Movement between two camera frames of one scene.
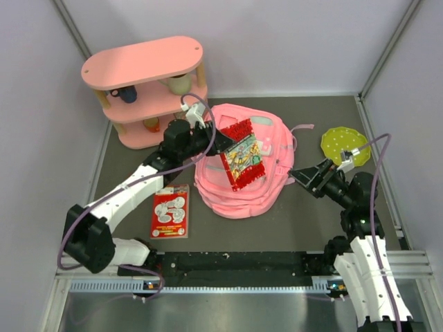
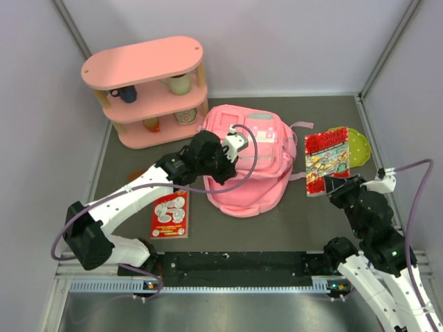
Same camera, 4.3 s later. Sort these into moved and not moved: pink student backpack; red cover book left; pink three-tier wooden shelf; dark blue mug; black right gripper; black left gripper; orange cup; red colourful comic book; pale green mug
Moved: black left gripper; black right gripper; red colourful comic book
Not moved: pink three-tier wooden shelf; dark blue mug; orange cup; red cover book left; pale green mug; pink student backpack
